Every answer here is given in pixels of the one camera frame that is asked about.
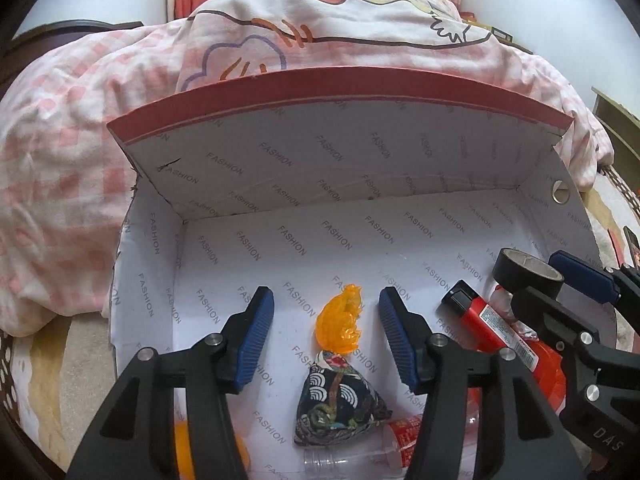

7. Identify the black tape roll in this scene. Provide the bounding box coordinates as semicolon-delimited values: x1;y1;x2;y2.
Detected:
492;247;564;299

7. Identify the orange translucent flame toy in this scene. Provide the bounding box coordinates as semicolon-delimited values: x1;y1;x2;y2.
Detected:
314;284;362;356

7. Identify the smartphone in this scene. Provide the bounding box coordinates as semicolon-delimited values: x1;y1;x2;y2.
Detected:
624;226;640;270

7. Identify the orange ball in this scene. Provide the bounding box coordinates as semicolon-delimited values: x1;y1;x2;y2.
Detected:
175;420;250;480

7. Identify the beige fluffy blanket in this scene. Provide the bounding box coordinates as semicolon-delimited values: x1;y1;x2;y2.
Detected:
58;313;116;470

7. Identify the patterned bed sheet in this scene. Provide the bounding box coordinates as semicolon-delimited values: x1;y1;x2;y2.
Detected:
1;316;72;470

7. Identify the clear plastic bottle red label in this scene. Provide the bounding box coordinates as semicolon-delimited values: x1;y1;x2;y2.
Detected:
304;415;422;479

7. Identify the olive wooden shelf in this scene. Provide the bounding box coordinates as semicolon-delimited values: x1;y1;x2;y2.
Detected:
591;87;640;193

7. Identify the dark patterned fabric pouch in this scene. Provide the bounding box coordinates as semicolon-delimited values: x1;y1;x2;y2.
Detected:
294;350;393;446

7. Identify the red shoe box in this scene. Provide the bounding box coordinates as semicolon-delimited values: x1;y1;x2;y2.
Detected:
110;67;600;479

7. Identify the pink checked duvet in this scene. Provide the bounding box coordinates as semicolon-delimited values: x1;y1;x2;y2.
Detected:
1;0;614;337

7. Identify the wooden side table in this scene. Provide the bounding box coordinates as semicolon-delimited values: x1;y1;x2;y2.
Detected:
460;11;533;54

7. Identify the dark wooden headboard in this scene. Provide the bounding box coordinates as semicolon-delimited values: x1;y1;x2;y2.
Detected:
0;20;143;98

